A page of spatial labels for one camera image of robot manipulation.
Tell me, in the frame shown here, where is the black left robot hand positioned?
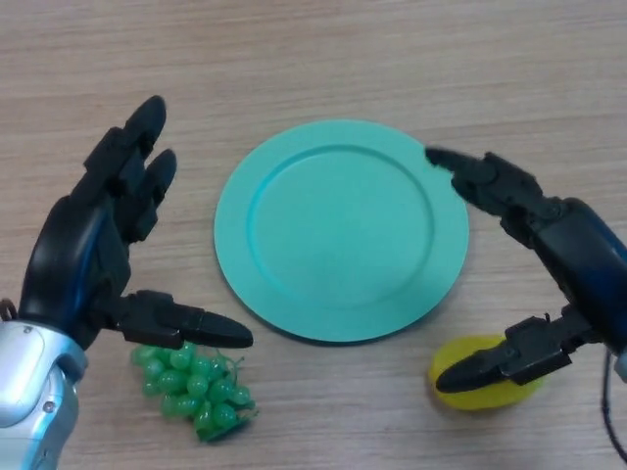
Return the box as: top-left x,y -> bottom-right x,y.
20,95 -> 256,352

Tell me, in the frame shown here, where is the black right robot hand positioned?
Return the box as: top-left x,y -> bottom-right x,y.
424,146 -> 627,396

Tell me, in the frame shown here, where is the yellow starfruit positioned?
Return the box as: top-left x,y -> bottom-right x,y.
428,334 -> 553,413

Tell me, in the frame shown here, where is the green round plate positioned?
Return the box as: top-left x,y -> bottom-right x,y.
214,118 -> 472,347

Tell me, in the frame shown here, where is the green grape bunch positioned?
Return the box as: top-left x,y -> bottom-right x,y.
129,342 -> 258,445

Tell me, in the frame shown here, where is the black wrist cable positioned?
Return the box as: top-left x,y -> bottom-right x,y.
601,351 -> 627,457

